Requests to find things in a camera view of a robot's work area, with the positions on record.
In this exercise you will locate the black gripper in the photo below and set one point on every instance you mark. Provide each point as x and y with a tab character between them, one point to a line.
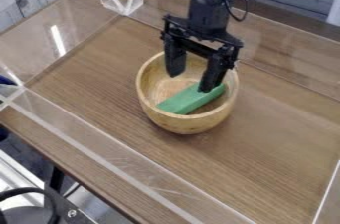
216	46

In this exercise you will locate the green rectangular block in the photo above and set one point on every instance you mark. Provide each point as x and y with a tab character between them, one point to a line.
189	99

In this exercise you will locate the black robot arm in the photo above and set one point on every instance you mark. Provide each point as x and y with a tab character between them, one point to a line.
207	16

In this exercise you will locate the brown wooden bowl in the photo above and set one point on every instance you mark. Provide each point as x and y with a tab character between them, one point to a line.
176	118

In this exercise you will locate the black table leg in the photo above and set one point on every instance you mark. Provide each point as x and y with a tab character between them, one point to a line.
56	179

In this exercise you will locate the clear acrylic tray wall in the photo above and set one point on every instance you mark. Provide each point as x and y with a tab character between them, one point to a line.
255	163

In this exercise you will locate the black metal bracket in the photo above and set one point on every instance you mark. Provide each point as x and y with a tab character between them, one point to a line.
65	211

